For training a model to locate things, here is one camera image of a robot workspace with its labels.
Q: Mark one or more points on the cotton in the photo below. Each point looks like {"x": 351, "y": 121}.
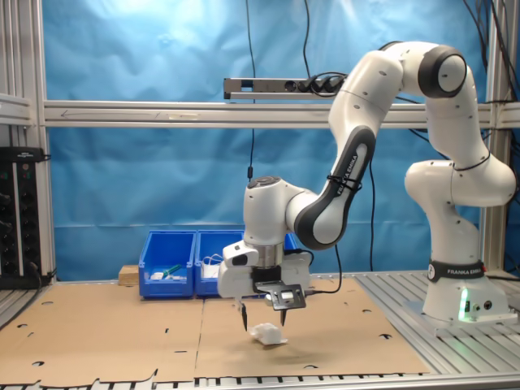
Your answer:
{"x": 268, "y": 333}

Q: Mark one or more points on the blue bin holding cotton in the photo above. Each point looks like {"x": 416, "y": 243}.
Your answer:
{"x": 290, "y": 241}

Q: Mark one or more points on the white face mask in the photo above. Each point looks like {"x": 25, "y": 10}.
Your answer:
{"x": 211, "y": 271}

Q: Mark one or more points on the blue bin holding masks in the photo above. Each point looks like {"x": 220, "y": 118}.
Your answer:
{"x": 209, "y": 288}

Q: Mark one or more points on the brown cardboard sheet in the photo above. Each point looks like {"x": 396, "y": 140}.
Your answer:
{"x": 325, "y": 345}
{"x": 101, "y": 337}

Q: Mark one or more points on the loose green capped needle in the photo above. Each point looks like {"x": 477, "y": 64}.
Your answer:
{"x": 172, "y": 269}

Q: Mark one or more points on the blue bin holding syringe packets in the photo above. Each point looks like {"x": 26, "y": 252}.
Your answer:
{"x": 166, "y": 289}

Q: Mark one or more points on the printed white flat packet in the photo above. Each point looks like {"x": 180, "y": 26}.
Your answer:
{"x": 156, "y": 276}

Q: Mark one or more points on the horizontal aluminium beam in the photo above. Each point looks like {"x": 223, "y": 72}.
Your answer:
{"x": 162, "y": 114}

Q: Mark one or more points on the silver power strip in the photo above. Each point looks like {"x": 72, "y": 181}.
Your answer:
{"x": 264, "y": 88}

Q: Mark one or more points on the black power strip rack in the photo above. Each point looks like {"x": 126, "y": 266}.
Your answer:
{"x": 20, "y": 219}

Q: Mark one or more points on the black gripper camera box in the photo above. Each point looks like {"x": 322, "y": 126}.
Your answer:
{"x": 280, "y": 296}

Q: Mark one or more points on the short aluminium rail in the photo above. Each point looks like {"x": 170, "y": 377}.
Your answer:
{"x": 14, "y": 109}

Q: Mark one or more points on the aluminium frame post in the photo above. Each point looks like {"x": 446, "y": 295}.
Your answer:
{"x": 497, "y": 61}
{"x": 34, "y": 61}

